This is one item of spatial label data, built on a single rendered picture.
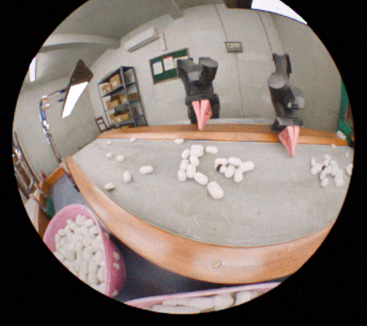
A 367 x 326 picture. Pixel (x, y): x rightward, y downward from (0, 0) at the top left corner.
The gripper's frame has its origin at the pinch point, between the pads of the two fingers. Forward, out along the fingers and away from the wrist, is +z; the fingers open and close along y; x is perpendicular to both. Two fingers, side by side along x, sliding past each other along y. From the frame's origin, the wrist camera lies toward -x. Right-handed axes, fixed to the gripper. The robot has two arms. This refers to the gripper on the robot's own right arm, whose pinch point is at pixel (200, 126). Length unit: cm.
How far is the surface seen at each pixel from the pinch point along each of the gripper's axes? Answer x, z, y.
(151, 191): -5.5, 18.2, -7.3
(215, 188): -5.6, 15.0, 5.7
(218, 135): 9.2, -1.5, 3.9
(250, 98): 140, -143, 60
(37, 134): -118, 34, -432
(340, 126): 13, -12, 88
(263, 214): -6.2, 19.1, 15.0
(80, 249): -20.1, 36.1, -14.1
